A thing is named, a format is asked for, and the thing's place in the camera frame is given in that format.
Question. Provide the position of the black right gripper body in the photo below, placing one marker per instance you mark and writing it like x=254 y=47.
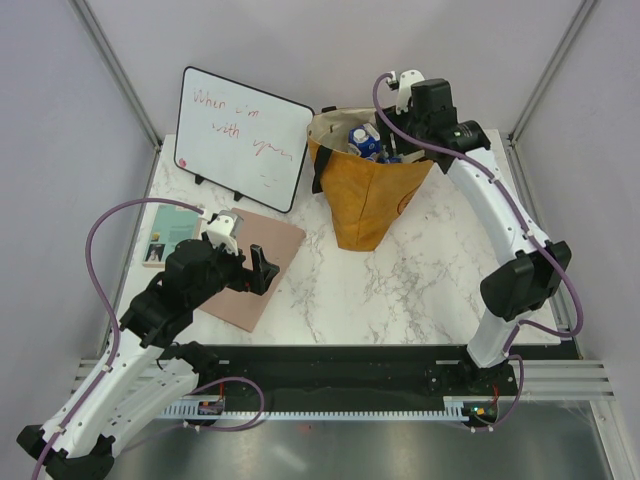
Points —
x=407 y=121

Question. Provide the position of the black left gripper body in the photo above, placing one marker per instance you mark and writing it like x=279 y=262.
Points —
x=225 y=265

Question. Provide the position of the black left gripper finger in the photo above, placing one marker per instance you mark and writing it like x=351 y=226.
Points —
x=249 y=281
x=261 y=264

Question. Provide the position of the clear water bottle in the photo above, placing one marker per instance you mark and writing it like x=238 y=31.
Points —
x=390 y=160

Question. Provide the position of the blue white drink carton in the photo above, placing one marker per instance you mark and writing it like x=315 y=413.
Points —
x=364 y=141

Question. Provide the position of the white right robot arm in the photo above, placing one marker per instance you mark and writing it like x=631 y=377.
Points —
x=531 y=266

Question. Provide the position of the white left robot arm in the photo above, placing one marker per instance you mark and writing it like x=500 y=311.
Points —
x=83 y=439

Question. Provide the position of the yellow canvas tote bag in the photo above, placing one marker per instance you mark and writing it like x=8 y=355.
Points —
x=364 y=197

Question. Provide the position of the pink notebook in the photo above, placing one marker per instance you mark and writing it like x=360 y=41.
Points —
x=280 y=243

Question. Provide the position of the teal booklet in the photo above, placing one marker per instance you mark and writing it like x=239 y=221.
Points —
x=172 y=224

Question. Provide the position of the small whiteboard with writing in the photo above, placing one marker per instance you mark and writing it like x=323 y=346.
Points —
x=243 y=139

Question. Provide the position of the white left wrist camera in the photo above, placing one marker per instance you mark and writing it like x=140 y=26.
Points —
x=221 y=230

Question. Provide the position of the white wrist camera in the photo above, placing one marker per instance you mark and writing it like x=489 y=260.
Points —
x=402 y=84
x=221 y=230

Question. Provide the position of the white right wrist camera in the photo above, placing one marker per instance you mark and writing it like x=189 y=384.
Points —
x=402 y=84

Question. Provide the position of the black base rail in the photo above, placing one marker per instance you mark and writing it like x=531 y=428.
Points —
x=347 y=377

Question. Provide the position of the white cable duct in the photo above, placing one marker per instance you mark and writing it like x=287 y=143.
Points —
x=191 y=409

